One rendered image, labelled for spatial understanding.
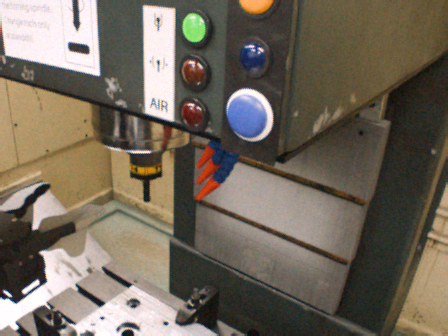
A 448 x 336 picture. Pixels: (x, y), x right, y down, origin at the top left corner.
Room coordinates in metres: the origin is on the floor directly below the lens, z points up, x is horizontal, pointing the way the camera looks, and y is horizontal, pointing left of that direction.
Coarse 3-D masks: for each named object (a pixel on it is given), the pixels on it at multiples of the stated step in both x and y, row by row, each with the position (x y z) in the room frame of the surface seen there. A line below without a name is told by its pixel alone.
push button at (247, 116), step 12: (240, 96) 0.30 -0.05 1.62; (252, 96) 0.29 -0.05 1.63; (228, 108) 0.30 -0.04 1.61; (240, 108) 0.29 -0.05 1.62; (252, 108) 0.29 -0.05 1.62; (264, 108) 0.29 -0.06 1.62; (228, 120) 0.30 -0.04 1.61; (240, 120) 0.29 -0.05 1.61; (252, 120) 0.29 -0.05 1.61; (264, 120) 0.28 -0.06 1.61; (240, 132) 0.29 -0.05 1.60; (252, 132) 0.29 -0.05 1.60
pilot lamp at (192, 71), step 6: (192, 60) 0.33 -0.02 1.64; (186, 66) 0.33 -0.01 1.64; (192, 66) 0.32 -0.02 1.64; (198, 66) 0.32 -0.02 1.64; (186, 72) 0.33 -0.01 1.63; (192, 72) 0.32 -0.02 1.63; (198, 72) 0.32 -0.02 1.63; (186, 78) 0.33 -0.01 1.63; (192, 78) 0.32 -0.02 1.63; (198, 78) 0.32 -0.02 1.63; (192, 84) 0.33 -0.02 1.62; (198, 84) 0.32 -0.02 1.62
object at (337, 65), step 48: (96, 0) 0.40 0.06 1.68; (144, 0) 0.36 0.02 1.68; (192, 0) 0.33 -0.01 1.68; (336, 0) 0.32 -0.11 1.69; (384, 0) 0.40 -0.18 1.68; (432, 0) 0.55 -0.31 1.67; (0, 48) 0.51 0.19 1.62; (192, 48) 0.33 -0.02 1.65; (288, 48) 0.29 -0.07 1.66; (336, 48) 0.33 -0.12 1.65; (384, 48) 0.43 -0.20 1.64; (432, 48) 0.61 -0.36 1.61; (96, 96) 0.40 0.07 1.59; (144, 96) 0.36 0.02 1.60; (288, 96) 0.29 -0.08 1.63; (336, 96) 0.34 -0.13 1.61; (288, 144) 0.29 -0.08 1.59
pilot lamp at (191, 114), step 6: (186, 108) 0.33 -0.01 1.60; (192, 108) 0.32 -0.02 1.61; (198, 108) 0.32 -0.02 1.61; (186, 114) 0.33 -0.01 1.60; (192, 114) 0.32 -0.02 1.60; (198, 114) 0.32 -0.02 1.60; (186, 120) 0.33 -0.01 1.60; (192, 120) 0.32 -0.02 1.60; (198, 120) 0.32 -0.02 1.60; (192, 126) 0.33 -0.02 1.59
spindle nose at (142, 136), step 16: (96, 112) 0.60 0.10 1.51; (112, 112) 0.58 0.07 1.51; (96, 128) 0.60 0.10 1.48; (112, 128) 0.58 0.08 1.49; (128, 128) 0.57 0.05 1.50; (144, 128) 0.57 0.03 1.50; (160, 128) 0.57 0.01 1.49; (112, 144) 0.58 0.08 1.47; (128, 144) 0.57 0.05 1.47; (144, 144) 0.57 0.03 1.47; (160, 144) 0.57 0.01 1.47; (176, 144) 0.58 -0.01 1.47
